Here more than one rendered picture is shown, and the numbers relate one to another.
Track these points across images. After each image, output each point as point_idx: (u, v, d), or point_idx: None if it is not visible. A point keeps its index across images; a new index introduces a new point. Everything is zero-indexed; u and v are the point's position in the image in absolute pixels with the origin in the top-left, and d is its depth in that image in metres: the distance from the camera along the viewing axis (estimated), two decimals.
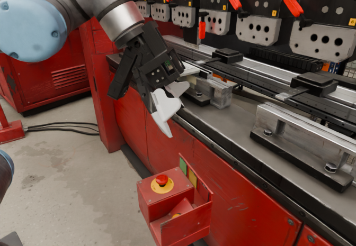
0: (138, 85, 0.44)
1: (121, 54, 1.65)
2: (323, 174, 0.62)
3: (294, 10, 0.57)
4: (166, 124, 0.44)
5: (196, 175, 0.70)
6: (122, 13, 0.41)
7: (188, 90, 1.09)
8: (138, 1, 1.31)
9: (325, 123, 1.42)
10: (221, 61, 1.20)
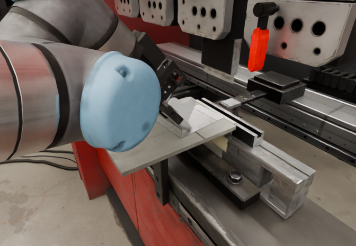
0: (162, 108, 0.40)
1: None
2: None
3: None
4: (186, 122, 0.48)
5: None
6: (123, 33, 0.32)
7: (212, 162, 0.55)
8: None
9: None
10: (267, 97, 0.66)
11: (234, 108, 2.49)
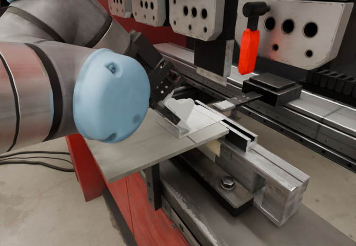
0: (157, 108, 0.40)
1: None
2: None
3: None
4: (184, 123, 0.47)
5: None
6: (116, 34, 0.33)
7: (204, 166, 0.54)
8: None
9: None
10: (263, 99, 0.64)
11: (233, 109, 2.47)
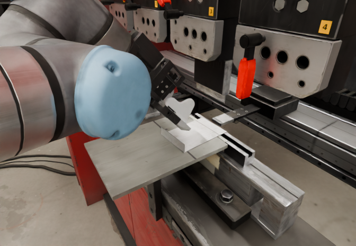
0: (158, 108, 0.40)
1: None
2: None
3: None
4: (184, 123, 0.47)
5: None
6: (117, 33, 0.33)
7: (204, 179, 0.56)
8: (113, 3, 0.78)
9: None
10: (260, 111, 0.66)
11: None
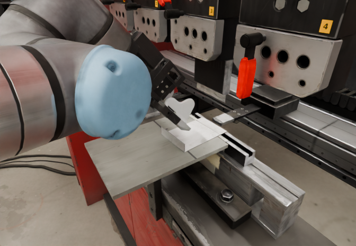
0: (158, 108, 0.40)
1: None
2: None
3: None
4: (184, 123, 0.47)
5: None
6: (118, 32, 0.33)
7: (204, 179, 0.56)
8: (114, 3, 0.78)
9: None
10: (261, 111, 0.66)
11: None
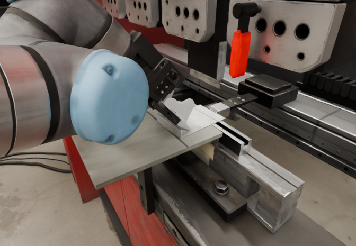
0: (157, 108, 0.40)
1: None
2: None
3: None
4: (184, 123, 0.47)
5: None
6: (117, 34, 0.33)
7: (198, 170, 0.53)
8: None
9: None
10: (258, 101, 0.63)
11: None
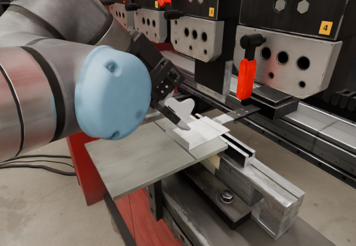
0: (158, 108, 0.40)
1: None
2: None
3: None
4: (184, 123, 0.47)
5: None
6: (117, 33, 0.33)
7: (204, 179, 0.56)
8: (114, 3, 0.78)
9: None
10: (261, 112, 0.66)
11: None
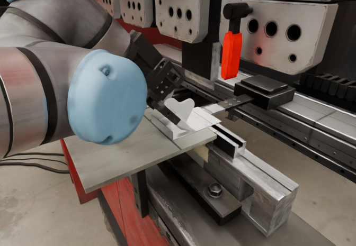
0: (157, 108, 0.40)
1: None
2: None
3: None
4: (184, 123, 0.47)
5: None
6: (116, 34, 0.33)
7: (192, 173, 0.52)
8: None
9: None
10: (254, 102, 0.62)
11: None
